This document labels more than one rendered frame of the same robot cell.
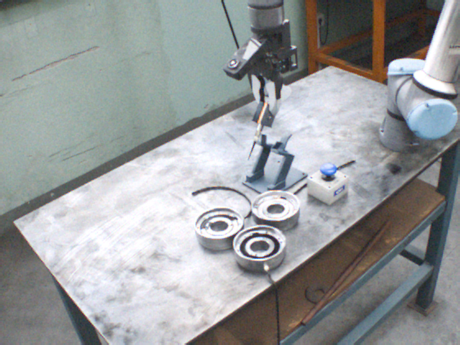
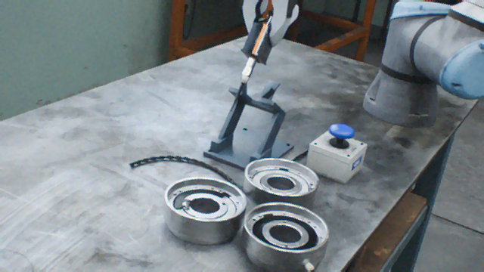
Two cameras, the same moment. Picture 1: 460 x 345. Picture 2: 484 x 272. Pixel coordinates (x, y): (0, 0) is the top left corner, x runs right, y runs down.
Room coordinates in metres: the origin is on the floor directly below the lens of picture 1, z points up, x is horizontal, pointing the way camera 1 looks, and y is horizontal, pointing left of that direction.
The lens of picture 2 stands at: (0.26, 0.28, 1.25)
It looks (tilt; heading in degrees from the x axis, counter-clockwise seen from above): 25 degrees down; 335
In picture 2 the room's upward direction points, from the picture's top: 8 degrees clockwise
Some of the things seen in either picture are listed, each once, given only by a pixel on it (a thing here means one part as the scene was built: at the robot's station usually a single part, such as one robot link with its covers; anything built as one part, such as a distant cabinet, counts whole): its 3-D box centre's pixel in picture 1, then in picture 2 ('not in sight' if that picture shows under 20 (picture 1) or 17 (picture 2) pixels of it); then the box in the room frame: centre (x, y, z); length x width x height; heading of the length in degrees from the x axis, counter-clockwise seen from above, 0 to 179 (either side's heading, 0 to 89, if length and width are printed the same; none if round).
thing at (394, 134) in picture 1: (406, 122); (404, 89); (1.19, -0.49, 0.85); 0.15 x 0.15 x 0.10
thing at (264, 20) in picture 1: (265, 14); not in sight; (1.08, -0.11, 1.22); 0.08 x 0.08 x 0.05
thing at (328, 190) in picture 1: (329, 183); (338, 154); (1.00, -0.23, 0.82); 0.08 x 0.07 x 0.05; 127
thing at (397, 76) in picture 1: (410, 85); (420, 35); (1.19, -0.49, 0.97); 0.13 x 0.12 x 0.14; 178
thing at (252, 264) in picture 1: (259, 249); (284, 239); (0.80, -0.04, 0.82); 0.10 x 0.10 x 0.04
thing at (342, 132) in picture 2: (328, 175); (339, 140); (0.99, -0.22, 0.85); 0.04 x 0.04 x 0.05
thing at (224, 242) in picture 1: (219, 229); (204, 211); (0.88, 0.04, 0.82); 0.10 x 0.10 x 0.04
